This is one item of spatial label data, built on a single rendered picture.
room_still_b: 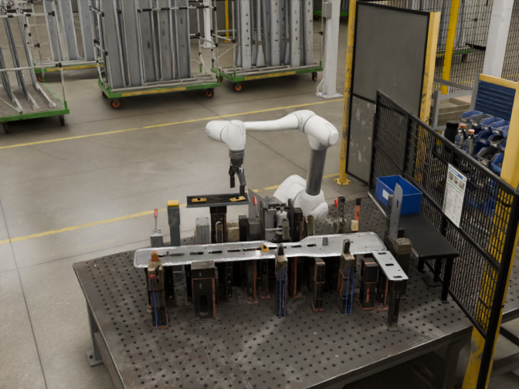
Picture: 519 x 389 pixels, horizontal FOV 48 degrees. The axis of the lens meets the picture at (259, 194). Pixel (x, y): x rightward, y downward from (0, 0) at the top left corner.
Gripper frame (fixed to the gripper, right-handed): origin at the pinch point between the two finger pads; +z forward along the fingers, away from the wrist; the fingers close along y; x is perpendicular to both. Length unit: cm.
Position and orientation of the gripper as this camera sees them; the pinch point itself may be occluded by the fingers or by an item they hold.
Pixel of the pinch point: (237, 190)
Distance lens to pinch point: 339.6
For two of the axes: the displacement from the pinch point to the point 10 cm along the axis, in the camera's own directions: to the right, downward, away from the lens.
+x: 8.9, -1.8, 4.1
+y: 4.5, 3.6, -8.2
